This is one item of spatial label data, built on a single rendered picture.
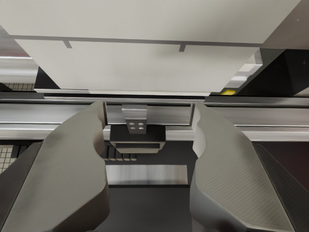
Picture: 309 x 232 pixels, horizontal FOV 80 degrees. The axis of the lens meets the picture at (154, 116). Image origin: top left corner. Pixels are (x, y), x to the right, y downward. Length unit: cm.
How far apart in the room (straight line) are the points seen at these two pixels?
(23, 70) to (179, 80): 19
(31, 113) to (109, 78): 37
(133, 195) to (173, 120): 30
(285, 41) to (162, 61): 28
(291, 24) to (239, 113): 24
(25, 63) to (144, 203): 20
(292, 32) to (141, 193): 33
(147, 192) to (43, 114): 38
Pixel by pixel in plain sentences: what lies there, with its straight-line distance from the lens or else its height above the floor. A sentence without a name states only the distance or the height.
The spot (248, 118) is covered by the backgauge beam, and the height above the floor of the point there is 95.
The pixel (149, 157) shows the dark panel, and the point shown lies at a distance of 71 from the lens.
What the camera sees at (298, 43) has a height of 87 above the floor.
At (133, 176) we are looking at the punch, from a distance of 21.
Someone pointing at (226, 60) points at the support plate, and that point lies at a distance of 17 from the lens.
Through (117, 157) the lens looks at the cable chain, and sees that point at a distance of 59.
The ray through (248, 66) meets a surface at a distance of 25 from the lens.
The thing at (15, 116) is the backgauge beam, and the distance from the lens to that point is 56.
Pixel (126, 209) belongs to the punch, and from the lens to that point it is 20.
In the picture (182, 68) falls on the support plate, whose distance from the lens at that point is 17.
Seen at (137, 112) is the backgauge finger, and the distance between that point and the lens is 27.
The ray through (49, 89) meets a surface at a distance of 24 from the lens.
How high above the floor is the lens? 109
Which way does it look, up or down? 18 degrees down
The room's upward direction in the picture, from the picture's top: 180 degrees clockwise
